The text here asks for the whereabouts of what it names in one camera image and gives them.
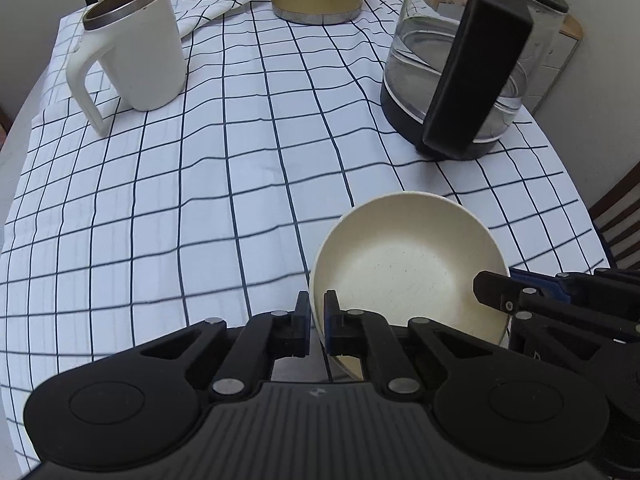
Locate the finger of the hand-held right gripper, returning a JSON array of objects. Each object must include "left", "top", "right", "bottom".
[
  {"left": 472, "top": 270, "right": 640, "bottom": 403},
  {"left": 510, "top": 267, "right": 640, "bottom": 321}
]

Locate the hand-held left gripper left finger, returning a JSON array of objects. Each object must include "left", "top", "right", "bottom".
[{"left": 140, "top": 290, "right": 312, "bottom": 402}]

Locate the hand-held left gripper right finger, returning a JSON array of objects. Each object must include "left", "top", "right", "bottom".
[{"left": 322, "top": 290, "right": 483, "bottom": 402}]

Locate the cream bowl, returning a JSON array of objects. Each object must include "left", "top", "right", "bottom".
[{"left": 309, "top": 191, "right": 512, "bottom": 380}]

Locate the wooden chair with black seat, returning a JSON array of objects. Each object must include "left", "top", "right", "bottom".
[{"left": 589, "top": 162, "right": 640, "bottom": 272}]

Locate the white black checked tablecloth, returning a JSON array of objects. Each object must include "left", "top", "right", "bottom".
[{"left": 0, "top": 0, "right": 611, "bottom": 471}]

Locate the grey cabinet with wooden knobs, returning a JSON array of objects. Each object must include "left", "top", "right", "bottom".
[{"left": 527, "top": 12, "right": 585, "bottom": 117}]

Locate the white mug with steel rim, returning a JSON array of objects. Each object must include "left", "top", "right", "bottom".
[{"left": 66, "top": 0, "right": 187, "bottom": 137}]

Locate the glass kettle with black handle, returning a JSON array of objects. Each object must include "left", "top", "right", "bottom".
[{"left": 380, "top": 0, "right": 571, "bottom": 161}]

